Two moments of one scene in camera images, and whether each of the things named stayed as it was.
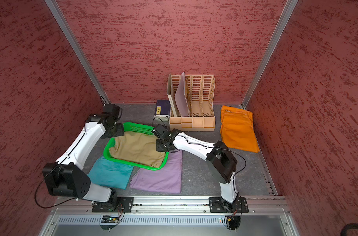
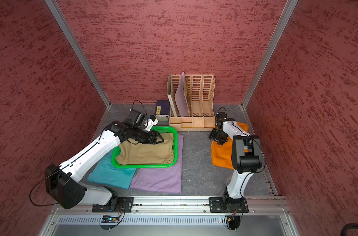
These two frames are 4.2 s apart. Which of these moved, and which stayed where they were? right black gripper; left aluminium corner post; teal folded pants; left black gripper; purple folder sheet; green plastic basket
Moved: right black gripper; left black gripper; green plastic basket
Stayed: purple folder sheet; left aluminium corner post; teal folded pants
